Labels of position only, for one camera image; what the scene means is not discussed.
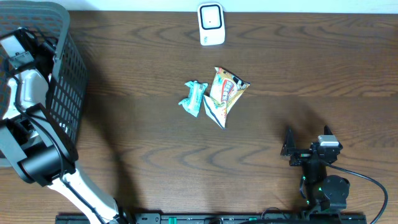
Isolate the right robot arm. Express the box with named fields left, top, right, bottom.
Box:
left=280, top=126, right=350, bottom=220

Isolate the white barcode scanner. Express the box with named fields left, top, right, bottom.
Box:
left=197, top=2, right=226, bottom=46

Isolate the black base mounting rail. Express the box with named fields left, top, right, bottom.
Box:
left=55, top=212, right=368, bottom=224

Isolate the light green snack packet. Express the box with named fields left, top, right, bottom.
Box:
left=178, top=81, right=208, bottom=117

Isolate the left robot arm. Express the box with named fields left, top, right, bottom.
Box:
left=1, top=27, right=134, bottom=223

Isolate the dark grey plastic basket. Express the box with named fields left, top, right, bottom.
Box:
left=0, top=0, right=89, bottom=169

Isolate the large yellow snack bag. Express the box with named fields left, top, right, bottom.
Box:
left=203, top=67, right=250, bottom=129

